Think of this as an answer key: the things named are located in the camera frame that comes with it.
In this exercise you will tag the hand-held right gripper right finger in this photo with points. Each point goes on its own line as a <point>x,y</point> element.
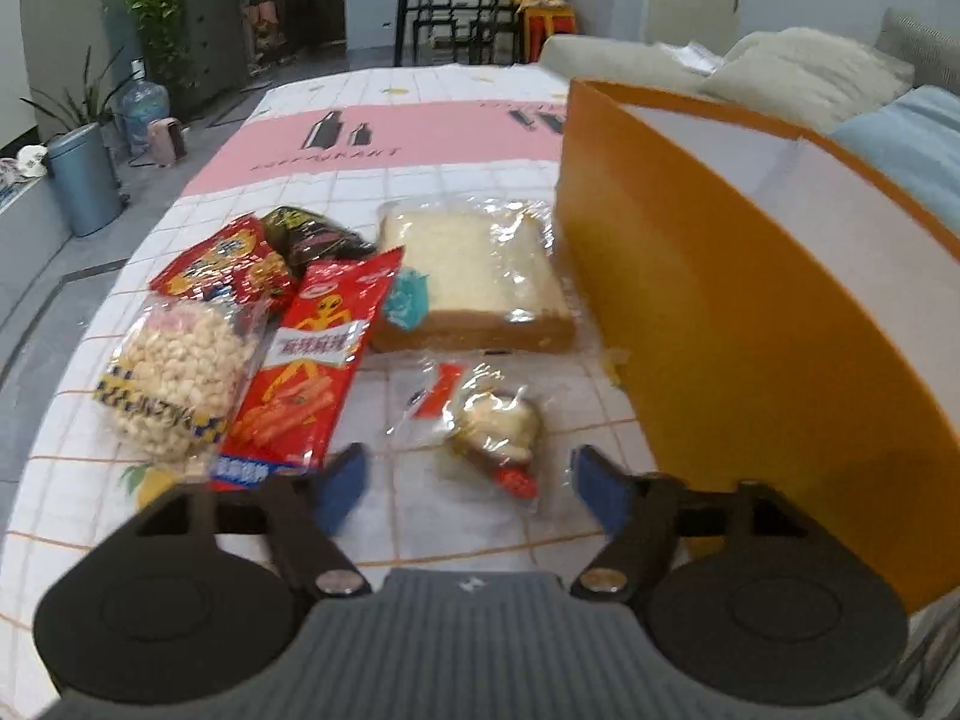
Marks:
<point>600,492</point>

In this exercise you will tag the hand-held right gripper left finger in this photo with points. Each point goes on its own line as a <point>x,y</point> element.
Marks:
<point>341,484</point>

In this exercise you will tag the red snack stick packet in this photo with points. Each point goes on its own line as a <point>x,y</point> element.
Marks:
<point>300,382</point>

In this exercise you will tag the small clear pastry packet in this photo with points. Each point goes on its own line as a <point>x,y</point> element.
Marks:
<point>499,420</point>

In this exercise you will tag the clear bag of puffed balls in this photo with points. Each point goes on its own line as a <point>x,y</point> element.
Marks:
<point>176,367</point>

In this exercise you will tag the orange cardboard box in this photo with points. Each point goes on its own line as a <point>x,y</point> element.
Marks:
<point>712,315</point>

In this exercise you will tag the dark snack packet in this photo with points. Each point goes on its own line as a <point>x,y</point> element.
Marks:
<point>315,236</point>

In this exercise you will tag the sliced bread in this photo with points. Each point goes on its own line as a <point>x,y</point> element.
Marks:
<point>472,270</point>

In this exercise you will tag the red cracker packet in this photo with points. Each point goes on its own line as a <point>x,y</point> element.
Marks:
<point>217,259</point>

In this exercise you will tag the pink and white checked tablecloth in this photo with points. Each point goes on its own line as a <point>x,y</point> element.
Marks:
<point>450,142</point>

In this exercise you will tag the pink space heater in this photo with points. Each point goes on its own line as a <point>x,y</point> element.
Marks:
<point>166,141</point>

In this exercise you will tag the grey blue trash can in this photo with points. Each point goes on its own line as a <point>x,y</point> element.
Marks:
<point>84,180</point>

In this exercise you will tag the large water bottle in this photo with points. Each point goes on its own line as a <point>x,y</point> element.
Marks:
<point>144,112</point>

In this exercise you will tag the white papers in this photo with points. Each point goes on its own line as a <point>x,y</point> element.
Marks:
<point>690,58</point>

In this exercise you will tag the white cap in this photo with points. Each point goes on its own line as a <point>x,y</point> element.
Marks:
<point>31,161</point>

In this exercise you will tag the dark grey cabinet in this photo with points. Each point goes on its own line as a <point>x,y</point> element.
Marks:
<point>217,45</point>

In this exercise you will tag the light blue cushion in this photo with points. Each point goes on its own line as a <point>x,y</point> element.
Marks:
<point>907,150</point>

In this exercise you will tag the long-leaved floor plant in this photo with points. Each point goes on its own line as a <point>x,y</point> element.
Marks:
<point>82,101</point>

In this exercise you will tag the beige cushion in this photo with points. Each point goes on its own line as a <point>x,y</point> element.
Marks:
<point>802,75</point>

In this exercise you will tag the orange stool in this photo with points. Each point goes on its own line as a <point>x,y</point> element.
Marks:
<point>551,30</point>

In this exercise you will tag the shoe rack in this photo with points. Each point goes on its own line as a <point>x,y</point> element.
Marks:
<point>266,22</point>

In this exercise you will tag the black dining chair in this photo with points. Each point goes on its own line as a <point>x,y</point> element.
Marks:
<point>433,22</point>
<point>495,22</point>

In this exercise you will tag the leafy plant on cabinet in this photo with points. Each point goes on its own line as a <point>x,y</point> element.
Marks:
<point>157,15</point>

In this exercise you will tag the grey cushion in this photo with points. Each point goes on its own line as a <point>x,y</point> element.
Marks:
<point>919,49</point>

